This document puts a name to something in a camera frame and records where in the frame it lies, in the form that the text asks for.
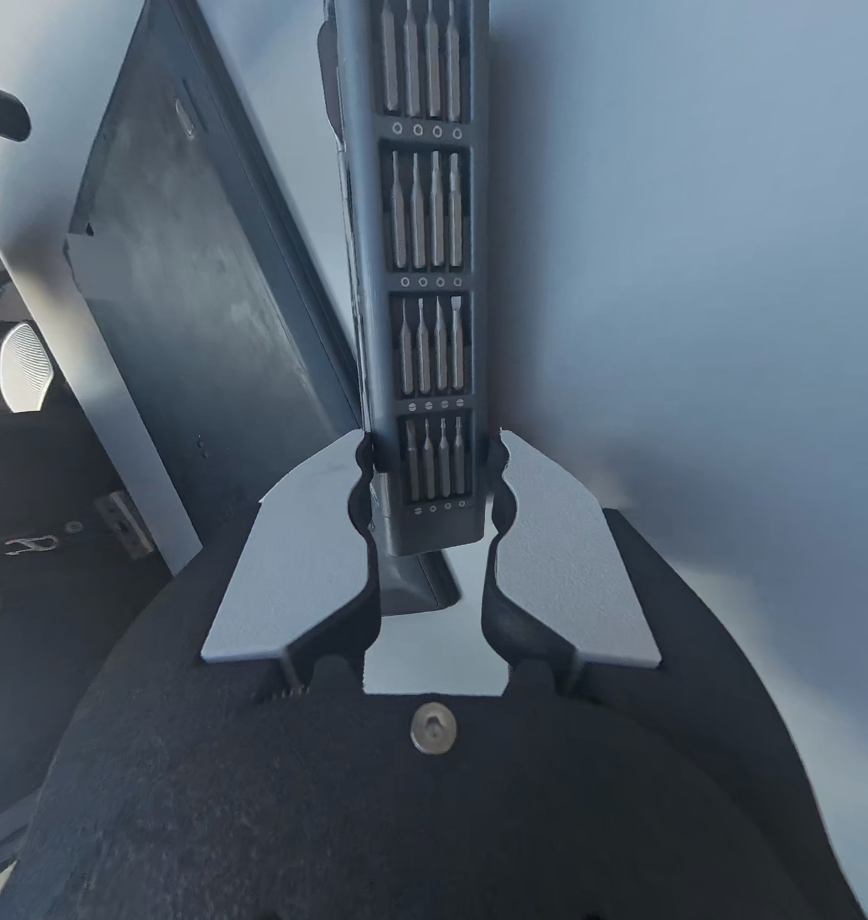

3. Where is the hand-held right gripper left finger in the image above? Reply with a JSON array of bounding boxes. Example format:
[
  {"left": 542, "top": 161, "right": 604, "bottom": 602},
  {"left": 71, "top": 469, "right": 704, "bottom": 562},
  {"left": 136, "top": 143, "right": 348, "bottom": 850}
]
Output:
[{"left": 201, "top": 430, "right": 383, "bottom": 687}]

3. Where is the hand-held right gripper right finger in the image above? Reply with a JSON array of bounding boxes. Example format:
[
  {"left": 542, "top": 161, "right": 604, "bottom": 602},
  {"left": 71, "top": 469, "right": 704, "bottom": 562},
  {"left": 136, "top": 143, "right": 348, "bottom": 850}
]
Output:
[{"left": 480, "top": 428, "right": 662, "bottom": 691}]

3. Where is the black laptop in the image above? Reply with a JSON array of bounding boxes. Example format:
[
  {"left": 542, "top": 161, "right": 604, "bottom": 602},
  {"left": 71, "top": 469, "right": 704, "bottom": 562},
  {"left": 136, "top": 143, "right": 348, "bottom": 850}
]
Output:
[{"left": 63, "top": 0, "right": 463, "bottom": 618}]

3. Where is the grey screwdriver bit tray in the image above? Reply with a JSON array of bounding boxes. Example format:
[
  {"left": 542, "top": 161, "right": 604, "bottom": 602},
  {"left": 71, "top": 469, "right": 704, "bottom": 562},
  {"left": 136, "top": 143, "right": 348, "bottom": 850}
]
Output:
[{"left": 319, "top": 0, "right": 494, "bottom": 558}]

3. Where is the white ribbed object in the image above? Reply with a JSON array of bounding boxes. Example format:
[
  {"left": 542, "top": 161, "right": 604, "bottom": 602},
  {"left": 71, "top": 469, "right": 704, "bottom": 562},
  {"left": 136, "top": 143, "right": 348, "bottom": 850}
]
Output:
[{"left": 0, "top": 322, "right": 55, "bottom": 414}]

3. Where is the set of steel screwdriver bits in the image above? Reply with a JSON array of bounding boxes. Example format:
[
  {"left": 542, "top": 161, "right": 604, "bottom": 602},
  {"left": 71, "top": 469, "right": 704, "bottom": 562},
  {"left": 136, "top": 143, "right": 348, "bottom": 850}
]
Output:
[{"left": 380, "top": 0, "right": 472, "bottom": 504}]

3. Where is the small metal bracket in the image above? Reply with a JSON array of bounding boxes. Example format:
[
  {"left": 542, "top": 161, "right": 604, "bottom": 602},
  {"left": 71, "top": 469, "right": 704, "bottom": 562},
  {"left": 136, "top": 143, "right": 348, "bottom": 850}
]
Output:
[{"left": 94, "top": 491, "right": 156, "bottom": 556}]

